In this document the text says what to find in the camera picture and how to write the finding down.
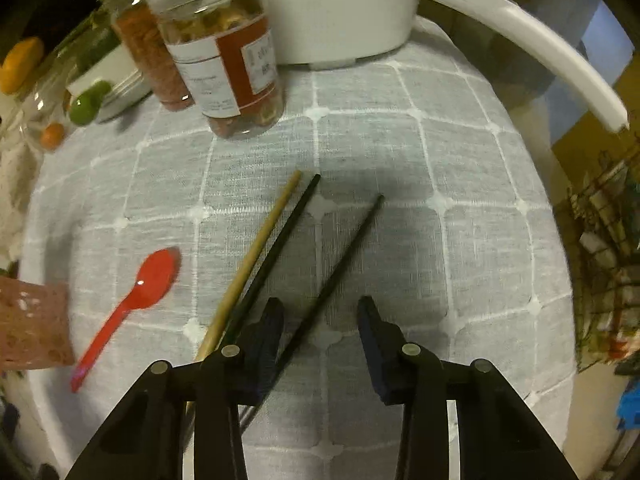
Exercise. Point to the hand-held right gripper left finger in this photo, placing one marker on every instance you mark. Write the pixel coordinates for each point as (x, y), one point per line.
(265, 340)

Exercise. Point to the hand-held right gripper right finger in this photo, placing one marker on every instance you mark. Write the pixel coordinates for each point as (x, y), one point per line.
(375, 345)

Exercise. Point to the black chopstick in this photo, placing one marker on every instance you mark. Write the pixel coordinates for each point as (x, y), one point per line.
(350, 255)
(295, 217)

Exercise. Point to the plain wooden chopstick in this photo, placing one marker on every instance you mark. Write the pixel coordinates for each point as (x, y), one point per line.
(270, 230)

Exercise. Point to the red plastic spoon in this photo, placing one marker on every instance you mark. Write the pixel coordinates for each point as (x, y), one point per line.
(155, 275)

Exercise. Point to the pink perforated utensil holder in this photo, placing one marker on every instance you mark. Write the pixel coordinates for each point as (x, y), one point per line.
(30, 325)

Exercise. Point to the grey checked tablecloth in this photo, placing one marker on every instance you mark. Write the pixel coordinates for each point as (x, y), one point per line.
(400, 200)

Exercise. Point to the labelled jar of dried food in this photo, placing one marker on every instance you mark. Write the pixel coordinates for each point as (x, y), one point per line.
(230, 70)

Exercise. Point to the small orange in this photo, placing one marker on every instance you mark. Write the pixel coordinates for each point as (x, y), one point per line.
(52, 136)

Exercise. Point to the small green fruit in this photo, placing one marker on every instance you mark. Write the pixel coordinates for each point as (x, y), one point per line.
(89, 102)

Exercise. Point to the tall jar of red spice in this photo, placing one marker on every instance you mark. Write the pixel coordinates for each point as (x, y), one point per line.
(150, 60)

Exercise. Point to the clear glass jar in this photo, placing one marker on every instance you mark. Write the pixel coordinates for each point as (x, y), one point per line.
(45, 105)

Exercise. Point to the white electric pot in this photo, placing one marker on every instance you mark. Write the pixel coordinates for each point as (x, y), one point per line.
(340, 10)

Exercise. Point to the large orange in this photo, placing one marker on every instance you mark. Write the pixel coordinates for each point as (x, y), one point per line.
(20, 62)

